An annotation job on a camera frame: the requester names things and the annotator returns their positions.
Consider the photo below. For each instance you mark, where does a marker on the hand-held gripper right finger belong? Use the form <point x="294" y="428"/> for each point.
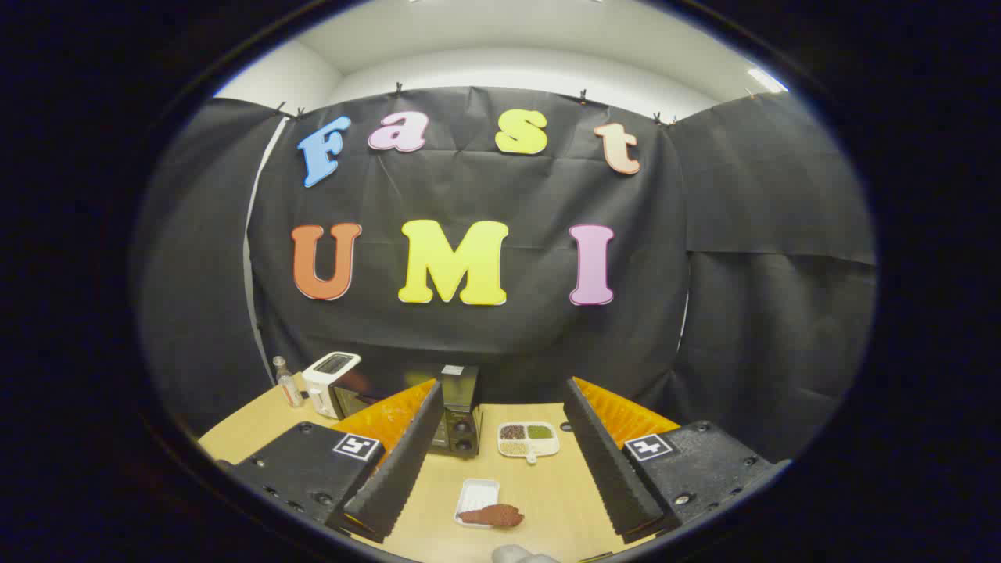
<point x="606" y="461"/>

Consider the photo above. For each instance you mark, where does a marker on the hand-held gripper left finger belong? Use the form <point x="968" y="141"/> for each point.
<point x="403" y="461"/>

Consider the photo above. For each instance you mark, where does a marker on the black toaster oven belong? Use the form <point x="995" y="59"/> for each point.
<point x="461" y="391"/>

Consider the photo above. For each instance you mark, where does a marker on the reddish brown meat piece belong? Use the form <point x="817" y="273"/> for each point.
<point x="493" y="515"/>

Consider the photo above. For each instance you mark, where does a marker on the white bread toaster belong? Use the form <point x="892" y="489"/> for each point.
<point x="328" y="375"/>

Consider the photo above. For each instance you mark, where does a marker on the white divided dish of grains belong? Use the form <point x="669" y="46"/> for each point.
<point x="528" y="446"/>

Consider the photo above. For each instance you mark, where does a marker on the white rectangular plastic tray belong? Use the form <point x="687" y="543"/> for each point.
<point x="477" y="494"/>

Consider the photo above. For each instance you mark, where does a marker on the small clear glass bottle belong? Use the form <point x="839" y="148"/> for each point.
<point x="288" y="387"/>

